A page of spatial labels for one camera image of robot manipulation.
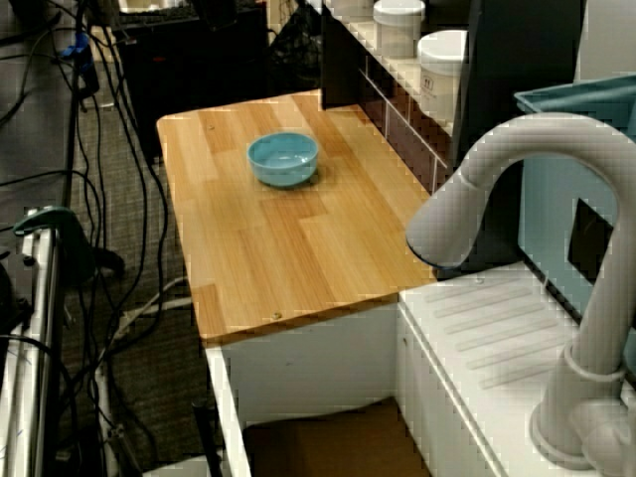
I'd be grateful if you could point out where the black device box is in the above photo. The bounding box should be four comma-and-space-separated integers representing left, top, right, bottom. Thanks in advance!
0, 260, 32, 342

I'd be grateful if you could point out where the beige tile shelf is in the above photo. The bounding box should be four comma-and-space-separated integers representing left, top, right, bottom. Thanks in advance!
342, 13, 469, 141

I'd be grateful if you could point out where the blue tape piece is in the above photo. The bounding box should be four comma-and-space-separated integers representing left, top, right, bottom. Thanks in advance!
61, 31, 94, 74

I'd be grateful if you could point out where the white power cable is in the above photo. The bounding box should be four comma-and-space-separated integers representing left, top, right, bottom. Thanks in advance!
104, 276, 194, 349

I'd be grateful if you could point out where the light blue ceramic bowl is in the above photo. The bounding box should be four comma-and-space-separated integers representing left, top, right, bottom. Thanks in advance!
246, 131, 319, 190

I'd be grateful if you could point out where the grey toy faucet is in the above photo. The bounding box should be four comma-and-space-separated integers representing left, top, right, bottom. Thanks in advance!
404, 111, 636, 474

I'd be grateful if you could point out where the large wooden plank countertop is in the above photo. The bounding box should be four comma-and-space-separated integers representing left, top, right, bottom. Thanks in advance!
156, 90, 439, 344

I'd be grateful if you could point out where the dark tile backsplash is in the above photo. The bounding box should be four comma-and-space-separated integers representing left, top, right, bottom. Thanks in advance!
358, 67, 456, 196

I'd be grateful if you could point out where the black cable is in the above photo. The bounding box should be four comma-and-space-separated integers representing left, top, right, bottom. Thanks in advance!
96, 19, 173, 312
0, 169, 106, 249

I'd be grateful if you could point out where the labelled plastic jar white lid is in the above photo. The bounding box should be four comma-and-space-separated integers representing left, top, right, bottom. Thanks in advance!
416, 29, 470, 126

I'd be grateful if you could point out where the aluminium frame rail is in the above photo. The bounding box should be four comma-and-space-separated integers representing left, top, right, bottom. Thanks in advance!
0, 223, 67, 477

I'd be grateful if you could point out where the black computer case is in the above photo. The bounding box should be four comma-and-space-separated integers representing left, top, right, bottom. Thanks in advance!
111, 0, 270, 161

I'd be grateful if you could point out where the clear plastic jar white lid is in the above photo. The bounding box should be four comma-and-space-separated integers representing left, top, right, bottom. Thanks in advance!
372, 0, 427, 59

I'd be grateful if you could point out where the black stand pole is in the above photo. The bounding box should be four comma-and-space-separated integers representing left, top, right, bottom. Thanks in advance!
63, 0, 85, 211

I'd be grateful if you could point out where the black kitchen post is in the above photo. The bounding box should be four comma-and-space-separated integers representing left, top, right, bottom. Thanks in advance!
449, 0, 588, 186
321, 0, 370, 111

